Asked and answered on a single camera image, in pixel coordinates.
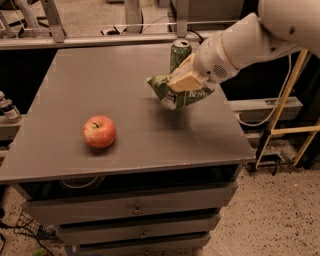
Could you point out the wire basket on floor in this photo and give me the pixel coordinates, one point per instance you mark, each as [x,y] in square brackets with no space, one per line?
[28,226]

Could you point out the small bottle with label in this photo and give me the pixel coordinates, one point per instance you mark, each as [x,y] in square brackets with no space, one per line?
[9,110]

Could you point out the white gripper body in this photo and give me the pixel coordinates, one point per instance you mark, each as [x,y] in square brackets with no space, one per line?
[210,60]

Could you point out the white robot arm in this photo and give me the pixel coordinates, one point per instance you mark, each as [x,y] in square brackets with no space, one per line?
[278,28]

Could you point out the grey metal railing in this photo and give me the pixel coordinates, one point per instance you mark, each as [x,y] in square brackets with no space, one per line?
[39,24]

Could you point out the red apple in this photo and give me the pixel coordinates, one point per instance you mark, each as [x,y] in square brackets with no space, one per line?
[99,132]

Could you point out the grey drawer cabinet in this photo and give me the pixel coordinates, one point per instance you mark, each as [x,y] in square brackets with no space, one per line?
[161,183]

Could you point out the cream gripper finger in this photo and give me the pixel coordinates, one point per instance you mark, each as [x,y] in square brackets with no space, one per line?
[189,83]
[185,69]

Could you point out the green soda can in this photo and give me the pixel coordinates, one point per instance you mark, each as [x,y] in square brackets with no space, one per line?
[180,50]

